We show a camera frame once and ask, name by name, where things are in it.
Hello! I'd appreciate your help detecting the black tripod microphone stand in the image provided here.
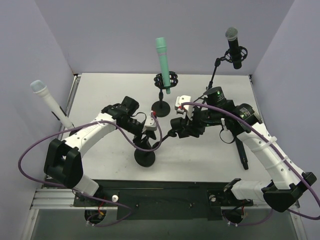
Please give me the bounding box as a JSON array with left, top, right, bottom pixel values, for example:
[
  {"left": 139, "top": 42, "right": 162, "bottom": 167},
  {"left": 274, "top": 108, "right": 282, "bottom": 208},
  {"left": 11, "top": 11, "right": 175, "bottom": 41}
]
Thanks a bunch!
[{"left": 199, "top": 46, "right": 249, "bottom": 101}]

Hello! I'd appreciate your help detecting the black clip microphone stand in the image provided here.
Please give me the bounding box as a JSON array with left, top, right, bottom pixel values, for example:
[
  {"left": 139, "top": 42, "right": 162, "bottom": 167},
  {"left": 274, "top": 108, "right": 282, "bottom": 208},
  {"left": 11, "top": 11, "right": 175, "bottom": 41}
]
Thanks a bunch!
[{"left": 134, "top": 140, "right": 159, "bottom": 168}]

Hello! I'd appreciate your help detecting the white microphone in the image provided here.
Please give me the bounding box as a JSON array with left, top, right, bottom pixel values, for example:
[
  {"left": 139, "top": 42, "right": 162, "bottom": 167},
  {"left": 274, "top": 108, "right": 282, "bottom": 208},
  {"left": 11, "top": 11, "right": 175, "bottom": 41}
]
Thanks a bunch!
[{"left": 30, "top": 80, "right": 75, "bottom": 129}]

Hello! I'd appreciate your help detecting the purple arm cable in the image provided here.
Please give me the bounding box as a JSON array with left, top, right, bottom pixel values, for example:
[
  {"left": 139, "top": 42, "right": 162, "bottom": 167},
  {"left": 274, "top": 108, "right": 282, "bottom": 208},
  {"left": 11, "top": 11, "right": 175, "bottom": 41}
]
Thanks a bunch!
[
  {"left": 17, "top": 116, "right": 163, "bottom": 228},
  {"left": 179, "top": 101, "right": 320, "bottom": 227}
]

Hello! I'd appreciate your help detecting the mint green microphone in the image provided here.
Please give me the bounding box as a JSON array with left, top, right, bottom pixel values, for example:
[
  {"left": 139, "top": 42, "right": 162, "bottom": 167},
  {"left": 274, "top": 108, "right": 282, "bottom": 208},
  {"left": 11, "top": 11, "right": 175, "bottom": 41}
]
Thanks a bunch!
[{"left": 155, "top": 37, "right": 171, "bottom": 95}]

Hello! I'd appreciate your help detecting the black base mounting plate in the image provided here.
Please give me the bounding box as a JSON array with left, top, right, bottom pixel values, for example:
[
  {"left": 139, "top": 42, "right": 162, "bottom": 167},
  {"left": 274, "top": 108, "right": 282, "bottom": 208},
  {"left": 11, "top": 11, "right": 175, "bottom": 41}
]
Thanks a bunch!
[{"left": 73, "top": 180, "right": 253, "bottom": 221}]

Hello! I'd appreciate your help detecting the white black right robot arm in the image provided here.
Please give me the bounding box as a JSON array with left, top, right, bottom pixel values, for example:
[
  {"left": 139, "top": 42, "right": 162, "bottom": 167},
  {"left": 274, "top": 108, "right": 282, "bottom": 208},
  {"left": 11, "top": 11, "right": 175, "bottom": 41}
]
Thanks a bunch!
[{"left": 170, "top": 86, "right": 317, "bottom": 213}]

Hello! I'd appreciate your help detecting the black handheld microphone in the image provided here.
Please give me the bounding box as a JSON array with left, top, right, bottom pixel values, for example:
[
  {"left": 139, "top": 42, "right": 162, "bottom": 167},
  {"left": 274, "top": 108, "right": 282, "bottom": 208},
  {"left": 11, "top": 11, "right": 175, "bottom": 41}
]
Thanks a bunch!
[{"left": 235, "top": 138, "right": 249, "bottom": 170}]

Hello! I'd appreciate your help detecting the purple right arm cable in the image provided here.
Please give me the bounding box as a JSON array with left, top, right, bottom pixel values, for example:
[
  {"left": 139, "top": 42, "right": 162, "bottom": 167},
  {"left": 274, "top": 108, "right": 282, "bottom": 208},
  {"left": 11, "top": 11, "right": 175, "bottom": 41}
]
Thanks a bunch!
[{"left": 179, "top": 101, "right": 320, "bottom": 227}]

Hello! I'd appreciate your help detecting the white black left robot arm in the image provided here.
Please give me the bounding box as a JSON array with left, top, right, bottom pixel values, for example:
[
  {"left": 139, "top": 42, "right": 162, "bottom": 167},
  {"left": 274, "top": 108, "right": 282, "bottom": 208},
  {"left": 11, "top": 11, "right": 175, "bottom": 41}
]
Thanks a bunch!
[{"left": 44, "top": 96, "right": 159, "bottom": 206}]

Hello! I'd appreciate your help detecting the black shock mount stand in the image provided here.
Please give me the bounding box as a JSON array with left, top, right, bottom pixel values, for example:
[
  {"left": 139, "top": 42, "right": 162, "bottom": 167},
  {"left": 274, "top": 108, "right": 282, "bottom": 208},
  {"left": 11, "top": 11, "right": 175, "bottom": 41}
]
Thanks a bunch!
[{"left": 151, "top": 71, "right": 179, "bottom": 118}]

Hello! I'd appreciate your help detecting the aluminium frame rail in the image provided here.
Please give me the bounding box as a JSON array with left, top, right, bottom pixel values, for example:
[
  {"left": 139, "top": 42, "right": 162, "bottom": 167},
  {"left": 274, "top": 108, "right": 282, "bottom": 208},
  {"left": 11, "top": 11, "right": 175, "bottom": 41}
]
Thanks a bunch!
[{"left": 31, "top": 80, "right": 316, "bottom": 226}]

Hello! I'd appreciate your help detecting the grey head black microphone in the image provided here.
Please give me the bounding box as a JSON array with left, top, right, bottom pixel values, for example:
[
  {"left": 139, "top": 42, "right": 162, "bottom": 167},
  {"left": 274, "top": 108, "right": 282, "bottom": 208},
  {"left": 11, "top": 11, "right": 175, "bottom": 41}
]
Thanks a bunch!
[{"left": 225, "top": 27, "right": 242, "bottom": 70}]

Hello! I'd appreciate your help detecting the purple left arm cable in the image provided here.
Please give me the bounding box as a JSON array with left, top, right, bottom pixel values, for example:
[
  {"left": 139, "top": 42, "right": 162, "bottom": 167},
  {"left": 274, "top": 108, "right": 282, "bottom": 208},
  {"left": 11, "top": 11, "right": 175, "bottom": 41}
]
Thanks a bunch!
[{"left": 17, "top": 116, "right": 163, "bottom": 228}]

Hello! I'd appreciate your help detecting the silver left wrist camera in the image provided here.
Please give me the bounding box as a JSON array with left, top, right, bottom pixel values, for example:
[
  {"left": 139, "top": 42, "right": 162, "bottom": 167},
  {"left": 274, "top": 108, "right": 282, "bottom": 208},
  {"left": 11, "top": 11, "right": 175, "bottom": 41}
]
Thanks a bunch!
[{"left": 144, "top": 111, "right": 158, "bottom": 132}]

